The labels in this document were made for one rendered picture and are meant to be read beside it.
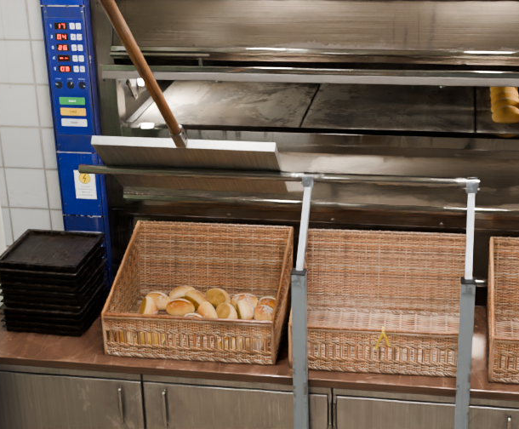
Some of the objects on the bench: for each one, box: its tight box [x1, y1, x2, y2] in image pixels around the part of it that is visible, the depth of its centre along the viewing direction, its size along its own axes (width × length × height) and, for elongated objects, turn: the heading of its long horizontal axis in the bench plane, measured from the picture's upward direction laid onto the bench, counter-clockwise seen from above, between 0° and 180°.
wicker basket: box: [288, 228, 475, 378], centre depth 341 cm, size 49×56×28 cm
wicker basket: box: [101, 220, 295, 365], centre depth 352 cm, size 49×56×28 cm
